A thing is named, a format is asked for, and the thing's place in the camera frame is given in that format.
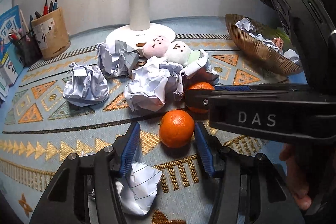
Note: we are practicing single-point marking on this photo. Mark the orange card box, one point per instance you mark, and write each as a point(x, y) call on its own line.
point(278, 42)

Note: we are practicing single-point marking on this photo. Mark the brown ribbed glass bowl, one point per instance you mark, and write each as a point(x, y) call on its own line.
point(258, 52)

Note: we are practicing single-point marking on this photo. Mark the orange mandarin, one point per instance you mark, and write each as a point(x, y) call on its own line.
point(176, 129)
point(194, 96)

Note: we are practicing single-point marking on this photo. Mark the patterned blue table mat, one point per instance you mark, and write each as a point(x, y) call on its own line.
point(39, 128)

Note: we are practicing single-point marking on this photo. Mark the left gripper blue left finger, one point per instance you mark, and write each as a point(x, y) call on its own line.
point(130, 144)

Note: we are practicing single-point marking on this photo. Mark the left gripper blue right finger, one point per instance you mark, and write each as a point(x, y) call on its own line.
point(202, 139)

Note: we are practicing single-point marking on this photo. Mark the white desk lamp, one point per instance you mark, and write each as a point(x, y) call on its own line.
point(140, 30)

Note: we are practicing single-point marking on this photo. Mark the person's right hand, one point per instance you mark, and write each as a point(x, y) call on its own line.
point(295, 178)

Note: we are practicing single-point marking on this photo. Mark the black mesh pen holder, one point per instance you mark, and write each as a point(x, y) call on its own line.
point(27, 47)

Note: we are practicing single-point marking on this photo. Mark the kraft paper pen holder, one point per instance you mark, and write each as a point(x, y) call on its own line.
point(51, 34)

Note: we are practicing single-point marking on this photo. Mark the blue children's book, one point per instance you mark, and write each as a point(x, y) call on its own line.
point(12, 62)

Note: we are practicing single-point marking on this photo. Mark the white paper ball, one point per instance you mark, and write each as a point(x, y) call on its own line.
point(292, 56)

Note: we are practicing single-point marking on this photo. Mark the large paper ball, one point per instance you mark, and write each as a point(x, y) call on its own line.
point(246, 26)

